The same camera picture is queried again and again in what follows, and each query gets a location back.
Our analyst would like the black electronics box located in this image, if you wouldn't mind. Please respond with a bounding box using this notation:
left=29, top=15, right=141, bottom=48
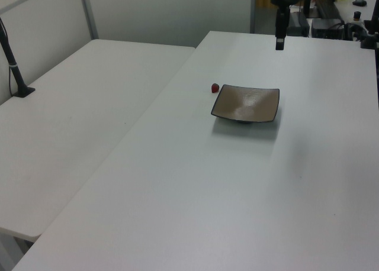
left=310, top=17, right=346, bottom=38

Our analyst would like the grey aluminium partition post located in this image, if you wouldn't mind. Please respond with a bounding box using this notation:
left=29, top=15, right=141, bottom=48
left=78, top=0, right=99, bottom=40

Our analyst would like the square brown ceramic plate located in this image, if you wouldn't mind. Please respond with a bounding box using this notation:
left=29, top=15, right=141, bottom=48
left=210, top=83, right=281, bottom=125

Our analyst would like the black clamp camera mount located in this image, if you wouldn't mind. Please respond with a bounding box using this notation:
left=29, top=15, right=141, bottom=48
left=359, top=16, right=379, bottom=50

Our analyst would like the black camera pole with base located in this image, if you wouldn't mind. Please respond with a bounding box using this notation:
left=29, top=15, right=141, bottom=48
left=0, top=16, right=36, bottom=99

